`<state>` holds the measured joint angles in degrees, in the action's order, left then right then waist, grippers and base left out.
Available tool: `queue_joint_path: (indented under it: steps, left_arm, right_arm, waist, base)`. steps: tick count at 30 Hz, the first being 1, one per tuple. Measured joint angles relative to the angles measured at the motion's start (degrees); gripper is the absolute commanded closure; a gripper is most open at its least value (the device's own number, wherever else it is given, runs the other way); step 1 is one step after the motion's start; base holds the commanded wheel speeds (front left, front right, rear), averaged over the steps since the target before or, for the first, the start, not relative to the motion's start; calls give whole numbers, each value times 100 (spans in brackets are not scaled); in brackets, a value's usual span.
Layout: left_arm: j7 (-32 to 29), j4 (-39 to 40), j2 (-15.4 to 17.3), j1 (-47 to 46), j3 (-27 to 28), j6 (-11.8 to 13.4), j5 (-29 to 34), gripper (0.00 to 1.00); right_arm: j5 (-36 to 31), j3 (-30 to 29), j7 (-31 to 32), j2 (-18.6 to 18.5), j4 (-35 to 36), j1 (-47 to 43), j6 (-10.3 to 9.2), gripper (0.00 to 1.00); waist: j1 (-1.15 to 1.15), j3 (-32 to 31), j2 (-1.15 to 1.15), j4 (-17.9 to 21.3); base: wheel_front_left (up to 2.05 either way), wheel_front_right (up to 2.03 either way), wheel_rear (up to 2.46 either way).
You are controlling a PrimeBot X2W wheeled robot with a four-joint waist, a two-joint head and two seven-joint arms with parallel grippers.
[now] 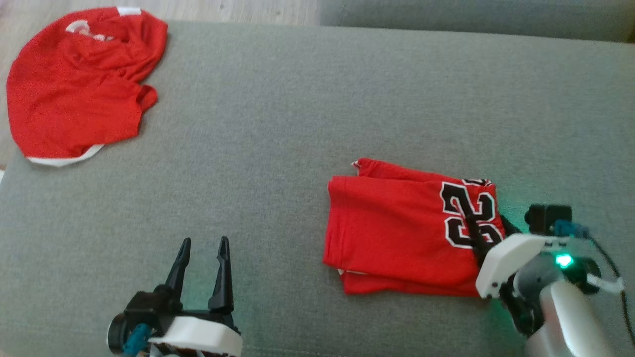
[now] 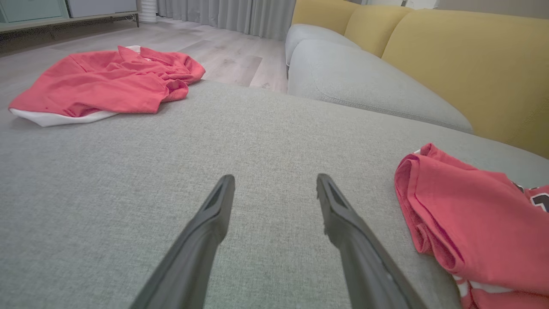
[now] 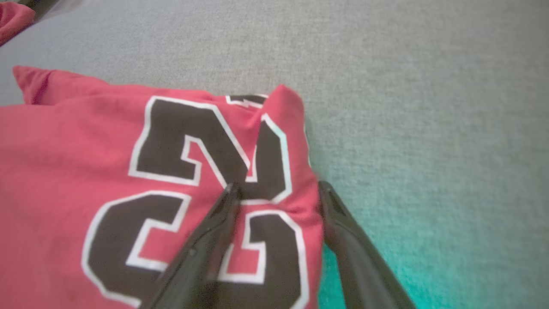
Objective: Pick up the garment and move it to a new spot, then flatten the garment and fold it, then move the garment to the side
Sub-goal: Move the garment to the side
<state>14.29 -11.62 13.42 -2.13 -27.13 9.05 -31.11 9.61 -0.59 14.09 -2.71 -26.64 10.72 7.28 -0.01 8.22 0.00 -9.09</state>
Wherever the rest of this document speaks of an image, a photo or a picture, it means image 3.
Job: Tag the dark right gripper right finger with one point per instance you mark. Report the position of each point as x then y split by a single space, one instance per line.
364 274

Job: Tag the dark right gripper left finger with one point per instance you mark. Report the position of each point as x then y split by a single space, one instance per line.
201 266

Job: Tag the red jersey with white sleeves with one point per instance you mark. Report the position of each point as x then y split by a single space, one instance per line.
64 150

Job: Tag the plain red garment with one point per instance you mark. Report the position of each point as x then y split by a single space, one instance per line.
13 19

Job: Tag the grey fabric sofa seat cushion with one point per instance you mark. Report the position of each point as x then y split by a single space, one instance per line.
429 86

